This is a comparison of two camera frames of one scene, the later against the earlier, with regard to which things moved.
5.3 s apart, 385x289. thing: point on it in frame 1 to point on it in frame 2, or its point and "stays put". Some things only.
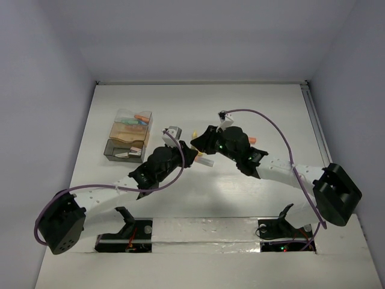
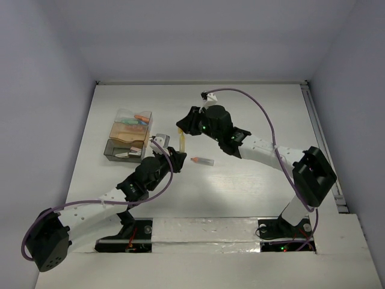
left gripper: [186, 153] to [175, 157]
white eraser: [122, 155] stays put
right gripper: [204, 142] to [189, 123]
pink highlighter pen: [136, 127] stays put
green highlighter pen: [129, 121] stays put
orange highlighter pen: [142, 118] stays put
